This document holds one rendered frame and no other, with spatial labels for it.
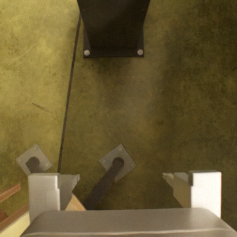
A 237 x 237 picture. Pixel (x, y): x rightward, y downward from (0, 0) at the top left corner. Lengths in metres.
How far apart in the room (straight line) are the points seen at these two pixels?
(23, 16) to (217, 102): 0.87
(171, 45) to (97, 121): 0.42
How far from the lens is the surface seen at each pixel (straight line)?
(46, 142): 1.22
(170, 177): 0.16
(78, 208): 0.66
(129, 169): 1.20
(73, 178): 0.16
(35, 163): 1.18
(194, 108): 1.24
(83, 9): 0.82
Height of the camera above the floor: 1.19
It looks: 88 degrees down
